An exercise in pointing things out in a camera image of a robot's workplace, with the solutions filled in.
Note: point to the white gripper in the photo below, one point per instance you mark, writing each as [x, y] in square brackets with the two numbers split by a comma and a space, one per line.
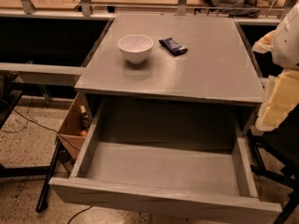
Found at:
[288, 46]

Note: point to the dark blue rxbar wrapper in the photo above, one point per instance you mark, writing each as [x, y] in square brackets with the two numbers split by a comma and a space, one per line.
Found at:
[172, 46]

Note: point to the open grey top drawer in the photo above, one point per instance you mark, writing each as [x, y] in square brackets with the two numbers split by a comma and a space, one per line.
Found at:
[166, 158]

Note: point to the grey cabinet with top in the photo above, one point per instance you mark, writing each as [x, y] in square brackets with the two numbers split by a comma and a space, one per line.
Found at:
[215, 69]

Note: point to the white ceramic bowl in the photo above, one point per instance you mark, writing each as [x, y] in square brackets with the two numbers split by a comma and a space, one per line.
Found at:
[135, 48]

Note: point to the black table leg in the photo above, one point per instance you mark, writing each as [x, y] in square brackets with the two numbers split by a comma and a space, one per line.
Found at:
[42, 200]

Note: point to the grey metal rail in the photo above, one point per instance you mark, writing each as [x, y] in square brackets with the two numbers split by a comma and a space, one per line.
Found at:
[43, 73]

